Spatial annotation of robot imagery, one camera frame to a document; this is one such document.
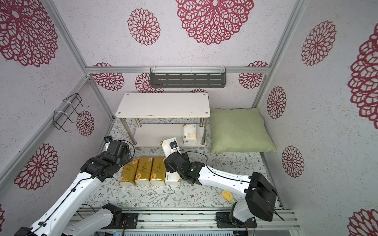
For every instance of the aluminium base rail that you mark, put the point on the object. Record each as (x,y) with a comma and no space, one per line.
(198,220)

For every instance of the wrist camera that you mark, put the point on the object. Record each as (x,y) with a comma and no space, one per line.
(174,147)
(107,141)

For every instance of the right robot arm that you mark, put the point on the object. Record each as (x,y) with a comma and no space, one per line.
(259,195)

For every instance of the white two-tier shelf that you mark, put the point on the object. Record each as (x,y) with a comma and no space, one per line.
(136,106)

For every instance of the yellow sponge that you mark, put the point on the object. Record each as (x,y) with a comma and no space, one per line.
(227,195)

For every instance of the grey slotted wall shelf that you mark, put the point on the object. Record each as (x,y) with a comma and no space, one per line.
(188,80)

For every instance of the white tissue pack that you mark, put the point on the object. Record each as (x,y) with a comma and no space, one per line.
(166,148)
(189,134)
(172,179)

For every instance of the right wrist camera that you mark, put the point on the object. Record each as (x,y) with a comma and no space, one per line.
(174,147)

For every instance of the gold tissue pack right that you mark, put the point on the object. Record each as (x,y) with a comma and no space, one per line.
(158,171)

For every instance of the gold tissue pack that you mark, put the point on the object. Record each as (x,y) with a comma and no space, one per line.
(158,171)
(143,171)
(129,173)

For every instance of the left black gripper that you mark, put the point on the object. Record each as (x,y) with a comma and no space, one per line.
(128,157)

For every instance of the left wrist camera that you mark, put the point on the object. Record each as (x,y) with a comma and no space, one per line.
(107,141)

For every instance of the green cushion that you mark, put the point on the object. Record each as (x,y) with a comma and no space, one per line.
(239,130)

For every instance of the black wire wall rack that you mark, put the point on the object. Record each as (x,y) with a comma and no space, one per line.
(61,117)

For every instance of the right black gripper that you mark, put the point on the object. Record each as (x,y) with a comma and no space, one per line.
(173,161)

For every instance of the gold tissue pack left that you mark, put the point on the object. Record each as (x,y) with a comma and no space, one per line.
(129,173)

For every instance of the floral patterned floor mat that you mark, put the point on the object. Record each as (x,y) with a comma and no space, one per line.
(183,195)

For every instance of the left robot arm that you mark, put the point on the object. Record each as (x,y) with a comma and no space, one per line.
(55,222)

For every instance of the gold tissue pack middle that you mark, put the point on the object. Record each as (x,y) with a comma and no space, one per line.
(143,171)

